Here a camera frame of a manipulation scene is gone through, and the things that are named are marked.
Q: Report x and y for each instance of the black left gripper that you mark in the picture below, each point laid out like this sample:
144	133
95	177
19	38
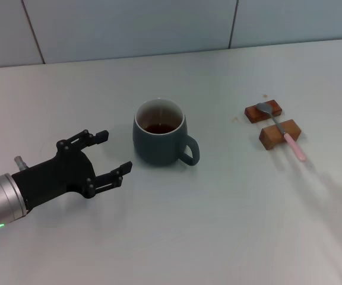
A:
58	178

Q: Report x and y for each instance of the grey ceramic mug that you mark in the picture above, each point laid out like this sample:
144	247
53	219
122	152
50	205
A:
159	145

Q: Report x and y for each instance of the dark brown coffee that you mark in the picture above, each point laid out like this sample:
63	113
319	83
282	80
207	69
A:
159	128

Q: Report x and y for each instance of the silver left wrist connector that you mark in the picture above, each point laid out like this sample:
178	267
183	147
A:
20	163

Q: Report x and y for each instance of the notched brown wooden block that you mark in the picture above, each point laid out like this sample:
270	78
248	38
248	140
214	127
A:
273	136

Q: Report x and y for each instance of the flat brown wooden block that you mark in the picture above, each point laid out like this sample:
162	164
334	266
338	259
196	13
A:
255	115

